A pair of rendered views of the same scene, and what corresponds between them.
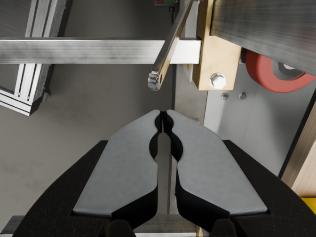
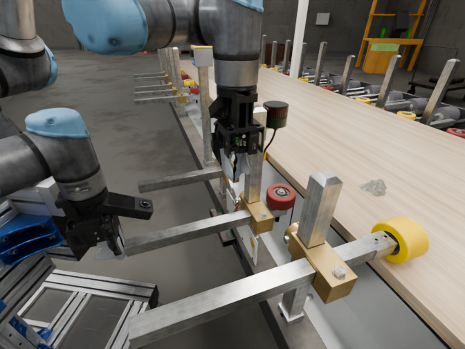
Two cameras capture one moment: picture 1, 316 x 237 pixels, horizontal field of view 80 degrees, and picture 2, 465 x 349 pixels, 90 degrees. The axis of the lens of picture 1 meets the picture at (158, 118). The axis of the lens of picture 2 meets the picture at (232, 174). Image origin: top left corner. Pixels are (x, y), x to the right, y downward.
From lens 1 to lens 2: 0.53 m
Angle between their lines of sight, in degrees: 84
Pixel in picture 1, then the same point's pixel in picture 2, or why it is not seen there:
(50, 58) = (176, 233)
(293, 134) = not seen: hidden behind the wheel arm
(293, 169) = (349, 237)
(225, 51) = (258, 206)
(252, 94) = not seen: hidden behind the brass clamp
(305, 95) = (332, 233)
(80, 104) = not seen: outside the picture
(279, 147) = (367, 275)
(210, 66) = (255, 212)
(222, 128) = (339, 335)
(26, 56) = (164, 235)
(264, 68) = (272, 196)
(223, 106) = (317, 308)
